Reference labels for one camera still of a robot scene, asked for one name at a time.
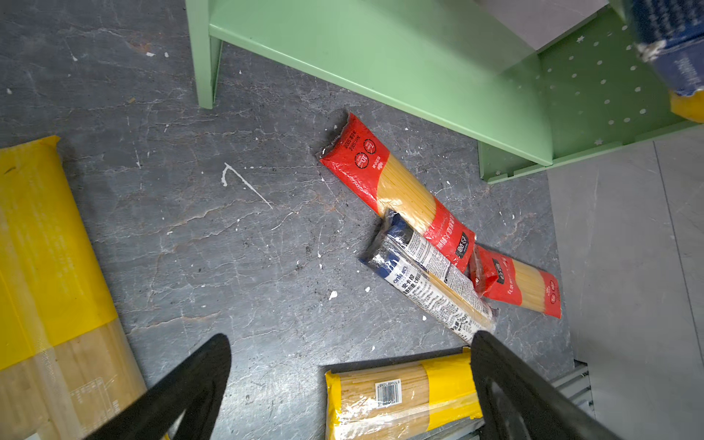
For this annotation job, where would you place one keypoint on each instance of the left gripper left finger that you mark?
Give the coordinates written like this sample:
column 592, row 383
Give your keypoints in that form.
column 190, row 395

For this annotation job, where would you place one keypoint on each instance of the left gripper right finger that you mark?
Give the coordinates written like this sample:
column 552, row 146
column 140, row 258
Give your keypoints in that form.
column 517, row 403

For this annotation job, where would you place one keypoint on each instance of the large yellow spaghetti bag front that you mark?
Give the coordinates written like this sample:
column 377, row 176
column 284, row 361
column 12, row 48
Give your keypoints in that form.
column 403, row 400

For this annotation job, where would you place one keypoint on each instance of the yellow spaghetti bag with lettering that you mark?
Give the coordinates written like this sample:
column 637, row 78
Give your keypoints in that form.
column 688, row 107

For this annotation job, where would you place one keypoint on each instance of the blue Barilla spaghetti box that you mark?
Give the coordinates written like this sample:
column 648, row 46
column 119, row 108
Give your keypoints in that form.
column 669, row 37

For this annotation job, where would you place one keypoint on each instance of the green wooden two-tier shelf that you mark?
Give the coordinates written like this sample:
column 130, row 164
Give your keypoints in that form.
column 584, row 94

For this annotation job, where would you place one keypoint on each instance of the red spaghetti bag right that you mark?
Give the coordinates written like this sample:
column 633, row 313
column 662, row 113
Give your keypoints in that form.
column 504, row 279

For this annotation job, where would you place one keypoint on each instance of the red spaghetti bag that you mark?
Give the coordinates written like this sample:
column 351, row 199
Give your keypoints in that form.
column 504, row 279
column 361, row 161

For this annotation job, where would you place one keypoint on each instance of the clear white-label spaghetti bag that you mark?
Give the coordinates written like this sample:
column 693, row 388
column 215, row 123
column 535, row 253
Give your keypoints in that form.
column 416, row 269

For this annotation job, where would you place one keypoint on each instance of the red spaghetti bag upper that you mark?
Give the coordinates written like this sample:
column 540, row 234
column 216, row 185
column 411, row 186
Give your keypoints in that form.
column 361, row 161

